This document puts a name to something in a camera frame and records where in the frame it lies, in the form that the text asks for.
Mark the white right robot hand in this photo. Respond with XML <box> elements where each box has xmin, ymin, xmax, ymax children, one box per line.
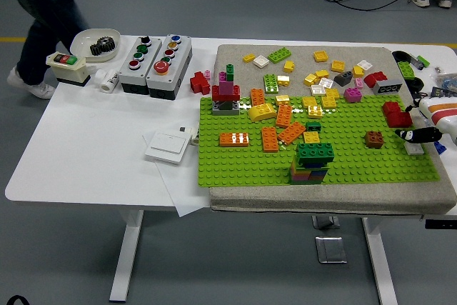
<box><xmin>394</xmin><ymin>96</ymin><xmax>457</xmax><ymax>147</ymax></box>

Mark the grey long brick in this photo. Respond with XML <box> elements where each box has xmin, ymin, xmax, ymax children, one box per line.
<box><xmin>372</xmin><ymin>79</ymin><xmax>403</xmax><ymax>96</ymax></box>

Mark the brown square brick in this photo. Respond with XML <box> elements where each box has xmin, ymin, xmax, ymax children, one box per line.
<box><xmin>363</xmin><ymin>130</ymin><xmax>386</xmax><ymax>149</ymax></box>

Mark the white flat square brick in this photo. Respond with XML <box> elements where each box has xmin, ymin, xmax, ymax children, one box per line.
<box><xmin>404</xmin><ymin>141</ymin><xmax>425</xmax><ymax>156</ymax></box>

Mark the pink square brick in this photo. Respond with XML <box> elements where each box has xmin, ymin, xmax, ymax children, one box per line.
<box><xmin>343</xmin><ymin>87</ymin><xmax>363</xmax><ymax>104</ymax></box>

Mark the dark grey sloped brick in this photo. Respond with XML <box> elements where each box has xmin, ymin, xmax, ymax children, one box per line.
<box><xmin>333</xmin><ymin>71</ymin><xmax>354</xmax><ymax>87</ymax></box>

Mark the multicolour brick stack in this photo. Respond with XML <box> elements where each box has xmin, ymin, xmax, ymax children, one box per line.
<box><xmin>288</xmin><ymin>141</ymin><xmax>336</xmax><ymax>186</ymax></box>

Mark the orange long brick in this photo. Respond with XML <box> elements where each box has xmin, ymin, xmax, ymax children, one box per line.
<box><xmin>250</xmin><ymin>88</ymin><xmax>266</xmax><ymax>107</ymax></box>
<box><xmin>275</xmin><ymin>104</ymin><xmax>293</xmax><ymax>129</ymax></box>
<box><xmin>261</xmin><ymin>126</ymin><xmax>279</xmax><ymax>154</ymax></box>
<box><xmin>277</xmin><ymin>121</ymin><xmax>307</xmax><ymax>144</ymax></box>
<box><xmin>219</xmin><ymin>131</ymin><xmax>250</xmax><ymax>148</ymax></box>

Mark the lime long brick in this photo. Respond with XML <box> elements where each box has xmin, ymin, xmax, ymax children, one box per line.
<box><xmin>267</xmin><ymin>46</ymin><xmax>293</xmax><ymax>64</ymax></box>
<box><xmin>263</xmin><ymin>73</ymin><xmax>280</xmax><ymax>95</ymax></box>

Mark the large yellow curved brick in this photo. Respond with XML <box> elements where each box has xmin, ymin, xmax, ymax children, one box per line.
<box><xmin>248</xmin><ymin>103</ymin><xmax>278</xmax><ymax>123</ymax></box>

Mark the green studded baseplate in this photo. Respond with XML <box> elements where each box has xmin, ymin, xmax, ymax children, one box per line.
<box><xmin>197</xmin><ymin>94</ymin><xmax>441</xmax><ymax>188</ymax></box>

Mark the red pink green brick tower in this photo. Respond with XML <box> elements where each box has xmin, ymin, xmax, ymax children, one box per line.
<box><xmin>211</xmin><ymin>64</ymin><xmax>241</xmax><ymax>116</ymax></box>

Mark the red brick cluster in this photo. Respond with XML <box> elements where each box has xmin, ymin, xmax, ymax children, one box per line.
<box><xmin>189</xmin><ymin>71</ymin><xmax>212</xmax><ymax>96</ymax></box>

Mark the black electronic module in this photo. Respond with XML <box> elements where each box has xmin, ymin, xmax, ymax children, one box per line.
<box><xmin>430</xmin><ymin>86</ymin><xmax>457</xmax><ymax>99</ymax></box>

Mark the plastic bag with parts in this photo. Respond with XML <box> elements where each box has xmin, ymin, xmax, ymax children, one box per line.
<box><xmin>430</xmin><ymin>71</ymin><xmax>457</xmax><ymax>89</ymax></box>

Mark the silver metal clip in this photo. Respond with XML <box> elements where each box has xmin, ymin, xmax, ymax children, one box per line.
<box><xmin>408</xmin><ymin>54</ymin><xmax>426</xmax><ymax>70</ymax></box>

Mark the black desk control panel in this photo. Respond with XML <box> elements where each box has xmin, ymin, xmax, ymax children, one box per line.
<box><xmin>424</xmin><ymin>219</ymin><xmax>457</xmax><ymax>230</ymax></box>

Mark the grey metal floor box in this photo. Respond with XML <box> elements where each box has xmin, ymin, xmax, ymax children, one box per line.
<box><xmin>311</xmin><ymin>215</ymin><xmax>341</xmax><ymax>231</ymax></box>

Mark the white table leg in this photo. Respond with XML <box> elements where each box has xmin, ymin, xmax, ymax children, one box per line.
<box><xmin>109</xmin><ymin>210</ymin><xmax>146</xmax><ymax>302</ymax></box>
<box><xmin>362</xmin><ymin>217</ymin><xmax>399</xmax><ymax>305</ymax></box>

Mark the metal floor socket plate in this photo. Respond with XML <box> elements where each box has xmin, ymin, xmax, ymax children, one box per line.
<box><xmin>314</xmin><ymin>236</ymin><xmax>348</xmax><ymax>265</ymax></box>

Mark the grey emergency-stop button box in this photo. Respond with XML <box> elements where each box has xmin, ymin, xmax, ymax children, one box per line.
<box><xmin>146</xmin><ymin>34</ymin><xmax>194</xmax><ymax>101</ymax></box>

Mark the white paper sheet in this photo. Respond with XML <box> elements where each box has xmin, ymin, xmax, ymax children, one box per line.
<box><xmin>141</xmin><ymin>129</ymin><xmax>211</xmax><ymax>219</ymax></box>

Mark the grey four-button control box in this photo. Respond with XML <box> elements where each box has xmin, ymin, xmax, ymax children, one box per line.
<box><xmin>119</xmin><ymin>36</ymin><xmax>164</xmax><ymax>96</ymax></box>

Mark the white pipe fitting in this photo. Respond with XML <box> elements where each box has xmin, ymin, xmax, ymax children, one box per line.
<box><xmin>94</xmin><ymin>68</ymin><xmax>121</xmax><ymax>94</ymax></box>

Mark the black metal gear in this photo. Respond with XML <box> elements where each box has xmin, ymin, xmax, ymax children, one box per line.
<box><xmin>99</xmin><ymin>36</ymin><xmax>117</xmax><ymax>53</ymax></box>
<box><xmin>89</xmin><ymin>41</ymin><xmax>108</xmax><ymax>57</ymax></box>

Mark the white shallow dish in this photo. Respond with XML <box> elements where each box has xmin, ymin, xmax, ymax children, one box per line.
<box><xmin>69</xmin><ymin>28</ymin><xmax>121</xmax><ymax>63</ymax></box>

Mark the white wall switch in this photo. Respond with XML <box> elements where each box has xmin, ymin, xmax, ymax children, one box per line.
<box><xmin>144</xmin><ymin>131</ymin><xmax>192</xmax><ymax>166</ymax></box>

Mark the beige red-green switch box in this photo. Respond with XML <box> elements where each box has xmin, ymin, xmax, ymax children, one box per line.
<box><xmin>45</xmin><ymin>51</ymin><xmax>92</xmax><ymax>87</ymax></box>

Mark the black cable loop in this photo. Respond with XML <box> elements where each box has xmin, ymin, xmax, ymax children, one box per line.
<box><xmin>0</xmin><ymin>294</ymin><xmax>31</xmax><ymax>305</ymax></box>

